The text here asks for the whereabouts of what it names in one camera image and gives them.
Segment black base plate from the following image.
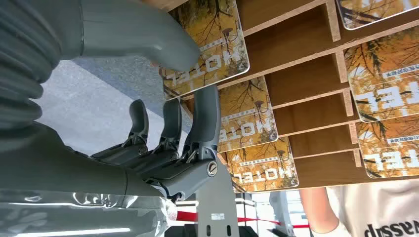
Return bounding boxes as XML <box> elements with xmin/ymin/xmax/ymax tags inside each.
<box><xmin>164</xmin><ymin>224</ymin><xmax>260</xmax><ymax>237</ymax></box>

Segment person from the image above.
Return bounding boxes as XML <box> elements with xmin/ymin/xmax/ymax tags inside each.
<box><xmin>299</xmin><ymin>178</ymin><xmax>419</xmax><ymax>237</ymax></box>

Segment wooden card rack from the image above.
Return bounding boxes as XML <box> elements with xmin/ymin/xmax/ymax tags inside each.
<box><xmin>144</xmin><ymin>0</ymin><xmax>419</xmax><ymax>194</ymax></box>

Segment red barrier ribbon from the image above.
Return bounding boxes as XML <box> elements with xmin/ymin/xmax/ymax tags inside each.
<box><xmin>176</xmin><ymin>210</ymin><xmax>310</xmax><ymax>230</ymax></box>

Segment narrow grey metal post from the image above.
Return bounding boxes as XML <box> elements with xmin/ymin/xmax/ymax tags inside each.
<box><xmin>268</xmin><ymin>191</ymin><xmax>294</xmax><ymax>237</ymax></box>

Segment ribbed grey right arm sleeve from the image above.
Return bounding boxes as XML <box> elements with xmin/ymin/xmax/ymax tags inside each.
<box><xmin>0</xmin><ymin>0</ymin><xmax>63</xmax><ymax>131</ymax></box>

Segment autumn tree hotel card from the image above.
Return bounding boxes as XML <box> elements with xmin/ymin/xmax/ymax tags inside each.
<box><xmin>225</xmin><ymin>136</ymin><xmax>300</xmax><ymax>194</ymax></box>
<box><xmin>217</xmin><ymin>76</ymin><xmax>279</xmax><ymax>154</ymax></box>
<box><xmin>159</xmin><ymin>0</ymin><xmax>251</xmax><ymax>101</ymax></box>
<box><xmin>343</xmin><ymin>25</ymin><xmax>419</xmax><ymax>123</ymax></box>
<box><xmin>336</xmin><ymin>0</ymin><xmax>419</xmax><ymax>31</ymax></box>
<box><xmin>355</xmin><ymin>113</ymin><xmax>419</xmax><ymax>180</ymax></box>

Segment wide grey metal post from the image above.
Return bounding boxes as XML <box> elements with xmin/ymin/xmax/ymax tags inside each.
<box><xmin>195</xmin><ymin>157</ymin><xmax>242</xmax><ymax>237</ymax></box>

